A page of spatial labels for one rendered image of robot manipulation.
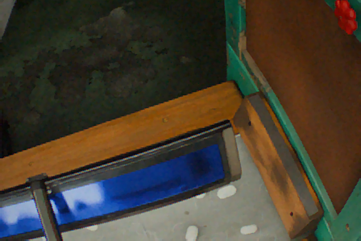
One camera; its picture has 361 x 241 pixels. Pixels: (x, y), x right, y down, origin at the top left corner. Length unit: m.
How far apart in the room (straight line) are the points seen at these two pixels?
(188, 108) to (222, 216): 0.25
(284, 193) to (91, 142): 0.41
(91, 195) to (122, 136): 0.44
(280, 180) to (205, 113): 0.26
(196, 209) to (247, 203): 0.10
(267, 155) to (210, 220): 0.16
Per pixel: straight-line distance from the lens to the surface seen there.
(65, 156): 0.98
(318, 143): 0.76
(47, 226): 0.50
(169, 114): 0.99
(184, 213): 0.90
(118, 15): 2.42
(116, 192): 0.54
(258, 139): 0.87
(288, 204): 0.81
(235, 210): 0.90
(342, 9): 0.50
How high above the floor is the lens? 1.55
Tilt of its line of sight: 52 degrees down
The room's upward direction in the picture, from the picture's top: 6 degrees counter-clockwise
